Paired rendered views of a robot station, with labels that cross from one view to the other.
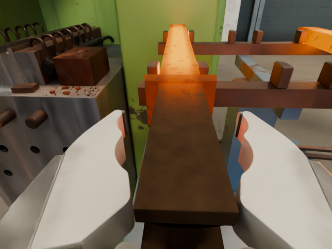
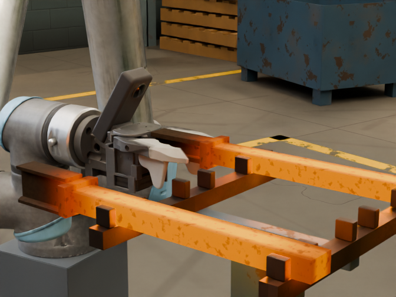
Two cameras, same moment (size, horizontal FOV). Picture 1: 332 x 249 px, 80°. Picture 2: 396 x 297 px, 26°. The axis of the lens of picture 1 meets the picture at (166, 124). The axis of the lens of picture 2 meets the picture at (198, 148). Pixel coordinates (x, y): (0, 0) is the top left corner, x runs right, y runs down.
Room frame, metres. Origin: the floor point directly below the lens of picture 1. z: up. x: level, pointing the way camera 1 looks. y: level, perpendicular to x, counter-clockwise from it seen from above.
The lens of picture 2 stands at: (0.72, -0.90, 1.32)
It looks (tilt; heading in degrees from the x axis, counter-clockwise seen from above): 15 degrees down; 125
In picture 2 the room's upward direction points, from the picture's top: straight up
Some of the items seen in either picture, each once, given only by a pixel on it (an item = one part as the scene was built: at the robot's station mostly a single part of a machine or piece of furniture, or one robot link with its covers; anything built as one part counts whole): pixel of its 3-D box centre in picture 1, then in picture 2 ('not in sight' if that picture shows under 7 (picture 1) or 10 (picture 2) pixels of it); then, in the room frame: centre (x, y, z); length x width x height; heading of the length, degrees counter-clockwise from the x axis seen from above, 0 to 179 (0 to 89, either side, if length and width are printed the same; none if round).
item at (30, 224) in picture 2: not in sight; (35, 198); (-0.22, 0.00, 0.89); 0.12 x 0.09 x 0.12; 24
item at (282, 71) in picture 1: (265, 49); (270, 201); (0.29, -0.14, 1.03); 0.23 x 0.06 x 0.02; 176
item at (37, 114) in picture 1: (36, 119); not in sight; (0.37, 0.28, 0.87); 0.04 x 0.03 x 0.03; 176
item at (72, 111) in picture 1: (85, 118); not in sight; (0.68, 0.31, 0.69); 0.56 x 0.38 x 0.45; 176
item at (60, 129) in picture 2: not in sight; (79, 137); (-0.12, 0.00, 1.01); 0.10 x 0.05 x 0.09; 87
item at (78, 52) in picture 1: (84, 64); not in sight; (0.51, 0.20, 0.95); 0.12 x 0.09 x 0.07; 176
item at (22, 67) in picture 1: (49, 47); not in sight; (0.67, 0.37, 0.96); 0.42 x 0.20 x 0.09; 176
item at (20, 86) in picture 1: (25, 88); not in sight; (0.42, 0.31, 0.92); 0.04 x 0.03 x 0.01; 89
